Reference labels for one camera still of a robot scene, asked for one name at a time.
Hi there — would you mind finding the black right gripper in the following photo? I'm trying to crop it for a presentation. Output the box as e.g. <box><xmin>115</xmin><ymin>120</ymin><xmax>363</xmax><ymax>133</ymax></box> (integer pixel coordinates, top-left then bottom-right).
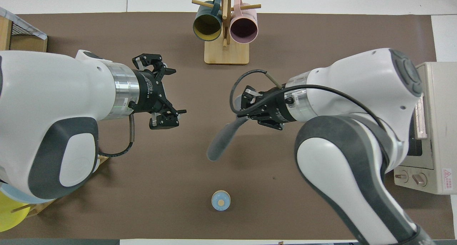
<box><xmin>242</xmin><ymin>87</ymin><xmax>297</xmax><ymax>131</ymax></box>

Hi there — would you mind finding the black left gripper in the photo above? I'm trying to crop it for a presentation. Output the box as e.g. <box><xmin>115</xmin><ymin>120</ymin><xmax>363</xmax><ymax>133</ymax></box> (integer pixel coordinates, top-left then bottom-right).
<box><xmin>132</xmin><ymin>53</ymin><xmax>187</xmax><ymax>130</ymax></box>

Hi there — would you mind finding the purple and grey towel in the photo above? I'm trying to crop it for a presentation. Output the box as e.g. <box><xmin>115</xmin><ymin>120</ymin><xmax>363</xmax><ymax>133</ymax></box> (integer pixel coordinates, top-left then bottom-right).
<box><xmin>206</xmin><ymin>116</ymin><xmax>249</xmax><ymax>162</ymax></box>

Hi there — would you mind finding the wooden plate rack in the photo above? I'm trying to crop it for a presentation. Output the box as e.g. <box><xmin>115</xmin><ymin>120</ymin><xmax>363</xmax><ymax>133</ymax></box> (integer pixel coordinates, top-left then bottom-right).
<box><xmin>11</xmin><ymin>154</ymin><xmax>109</xmax><ymax>218</ymax></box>

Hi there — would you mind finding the wooden mug tree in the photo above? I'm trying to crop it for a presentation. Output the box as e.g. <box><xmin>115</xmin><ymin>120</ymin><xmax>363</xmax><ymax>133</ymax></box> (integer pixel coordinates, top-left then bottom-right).
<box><xmin>192</xmin><ymin>0</ymin><xmax>261</xmax><ymax>65</ymax></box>

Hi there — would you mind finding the brown table mat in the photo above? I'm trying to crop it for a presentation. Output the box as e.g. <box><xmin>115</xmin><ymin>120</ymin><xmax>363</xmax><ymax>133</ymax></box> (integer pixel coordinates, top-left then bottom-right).
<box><xmin>0</xmin><ymin>12</ymin><xmax>455</xmax><ymax>240</ymax></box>

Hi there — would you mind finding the dark teal mug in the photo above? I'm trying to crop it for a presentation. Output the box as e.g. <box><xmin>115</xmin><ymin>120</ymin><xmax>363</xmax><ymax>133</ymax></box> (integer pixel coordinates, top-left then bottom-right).
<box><xmin>193</xmin><ymin>0</ymin><xmax>223</xmax><ymax>42</ymax></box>

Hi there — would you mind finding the pink mug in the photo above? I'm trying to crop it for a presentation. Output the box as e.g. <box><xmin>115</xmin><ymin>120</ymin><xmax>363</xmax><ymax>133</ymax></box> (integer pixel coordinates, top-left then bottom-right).
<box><xmin>230</xmin><ymin>0</ymin><xmax>258</xmax><ymax>44</ymax></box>

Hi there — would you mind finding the blue call bell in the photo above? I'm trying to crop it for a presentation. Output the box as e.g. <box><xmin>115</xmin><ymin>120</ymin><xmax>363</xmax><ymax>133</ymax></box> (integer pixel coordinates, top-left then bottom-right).
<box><xmin>211</xmin><ymin>190</ymin><xmax>231</xmax><ymax>212</ymax></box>

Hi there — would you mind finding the wooden shelf box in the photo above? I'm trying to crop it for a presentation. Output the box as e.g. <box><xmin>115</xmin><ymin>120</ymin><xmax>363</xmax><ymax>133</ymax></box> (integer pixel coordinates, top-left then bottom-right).
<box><xmin>0</xmin><ymin>16</ymin><xmax>48</xmax><ymax>53</ymax></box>

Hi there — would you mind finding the marbled paper sheet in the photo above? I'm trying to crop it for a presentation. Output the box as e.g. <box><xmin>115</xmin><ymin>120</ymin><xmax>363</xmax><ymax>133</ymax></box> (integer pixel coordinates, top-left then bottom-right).
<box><xmin>0</xmin><ymin>6</ymin><xmax>48</xmax><ymax>41</ymax></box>

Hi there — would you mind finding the white toaster oven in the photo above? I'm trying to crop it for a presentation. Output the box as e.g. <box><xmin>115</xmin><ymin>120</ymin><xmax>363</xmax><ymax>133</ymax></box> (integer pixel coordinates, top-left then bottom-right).
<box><xmin>394</xmin><ymin>62</ymin><xmax>457</xmax><ymax>195</ymax></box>

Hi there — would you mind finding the light blue plate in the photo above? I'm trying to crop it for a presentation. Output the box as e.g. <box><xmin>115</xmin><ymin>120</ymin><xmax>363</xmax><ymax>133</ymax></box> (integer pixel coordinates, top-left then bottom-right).
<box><xmin>0</xmin><ymin>182</ymin><xmax>54</xmax><ymax>205</ymax></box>

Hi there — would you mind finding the yellow plate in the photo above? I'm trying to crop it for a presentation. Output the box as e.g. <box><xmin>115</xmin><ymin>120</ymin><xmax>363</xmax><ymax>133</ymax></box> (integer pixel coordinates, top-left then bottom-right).
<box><xmin>0</xmin><ymin>191</ymin><xmax>31</xmax><ymax>233</ymax></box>

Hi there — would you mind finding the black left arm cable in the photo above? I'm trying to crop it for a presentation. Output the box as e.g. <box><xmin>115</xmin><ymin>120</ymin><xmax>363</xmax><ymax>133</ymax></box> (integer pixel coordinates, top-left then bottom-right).
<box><xmin>98</xmin><ymin>115</ymin><xmax>136</xmax><ymax>158</ymax></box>

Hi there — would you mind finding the black wire basket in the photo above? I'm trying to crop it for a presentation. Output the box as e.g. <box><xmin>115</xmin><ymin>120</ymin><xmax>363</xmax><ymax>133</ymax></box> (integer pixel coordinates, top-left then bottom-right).
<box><xmin>11</xmin><ymin>22</ymin><xmax>36</xmax><ymax>36</ymax></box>

